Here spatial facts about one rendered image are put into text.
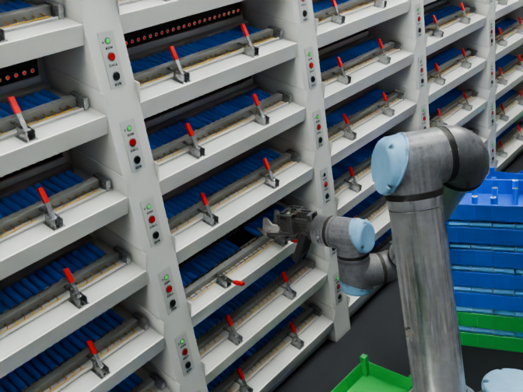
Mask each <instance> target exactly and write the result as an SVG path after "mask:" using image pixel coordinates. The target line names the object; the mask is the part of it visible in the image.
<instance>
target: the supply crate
mask: <svg viewBox="0 0 523 392"><path fill-rule="evenodd" d="M492 187H498V205H491V204H490V197H491V196H492ZM449 219H450V220H469V221H488V222H523V180H518V205H512V180H504V179H485V180H484V181H483V182H482V184H481V185H480V186H479V187H478V204H477V205H473V204H472V192H471V191H470V192H467V193H466V194H465V196H464V198H463V199H462V200H461V201H460V203H459V204H458V206H457V208H456V209H455V210H454V212H453V213H452V215H451V216H450V218H449Z"/></svg>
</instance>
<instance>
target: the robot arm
mask: <svg viewBox="0 0 523 392"><path fill-rule="evenodd" d="M489 168H490V155H489V152H488V149H487V147H486V145H485V144H484V142H483V141H482V139H481V138H480V137H479V136H478V135H476V134H475V133H474V132H472V131H470V130H469V129H467V128H463V127H459V126H456V125H441V126H438V127H435V128H427V129H423V130H418V131H410V132H405V133H404V132H399V133H397V134H395V135H390V136H387V137H383V138H382V139H380V140H379V141H378V142H377V144H376V145H375V147H374V151H373V154H372V158H371V175H372V180H373V182H374V186H375V188H376V190H377V192H378V193H379V194H383V195H385V198H386V202H387V203H388V210H389V217H390V223H391V234H392V239H393V244H392V245H391V246H390V248H389V250H385V251H381V252H377V253H374V254H369V252H370V251H371V250H372V249H373V247H374V244H375V231H374V227H373V225H372V224H371V223H370V222H369V221H367V220H365V219H359V218H348V217H341V216H333V215H323V214H319V215H318V213H317V211H313V210H306V209H304V207H302V206H295V205H290V207H289V208H286V209H284V210H283V211H281V212H279V210H275V211H274V220H273V221H271V222H270V220H269V219H268V218H266V217H264V218H263V224H262V227H258V231H259V232H261V233H262V234H264V235H266V236H267V237H269V238H271V239H274V240H296V239H298V241H297V246H296V249H295V251H294V255H293V261H294V262H296V263H297V264H299V263H300V262H301V261H303V260H304V259H305V258H307V254H308V251H309V249H310V246H311V241H312V242H313V243H314V244H316V245H319V246H324V247H332V248H336V253H337V261H338V268H339V281H340V287H341V290H342V291H343V292H344V293H345V294H347V295H350V296H367V295H368V294H371V293H372V291H373V286H376V285H382V284H384V283H389V282H394V281H398V285H399V291H400V297H401V304H402V314H403V320H404V326H405V337H406V343H407V349H408V355H409V366H410V372H411V378H412V389H411V390H410V391H409V392H475V391H474V390H473V389H471V388H470V387H468V386H466V385H465V374H464V367H463V360H462V348H461V342H460V335H459V328H458V316H457V310H456V303H455V291H454V284H453V278H452V271H451V259H450V252H449V246H448V233H447V227H446V222H447V221H448V219H449V218H450V216H451V215H452V213H453V212H454V210H455V209H456V208H457V206H458V204H459V203H460V201H461V200H462V199H463V198H464V196H465V194H466V193H467V192H470V191H474V190H475V189H477V188H478V187H479V186H480V185H481V184H482V182H483V181H484V180H485V178H486V176H487V174H488V172H489ZM294 207H296V208H294ZM280 230H281V231H282V232H280ZM481 387H482V390H481V391H479V392H523V371H522V370H519V369H501V370H499V369H495V370H493V371H490V372H488V373H487V374H486V375H485V376H484V377H483V381H482V383H481Z"/></svg>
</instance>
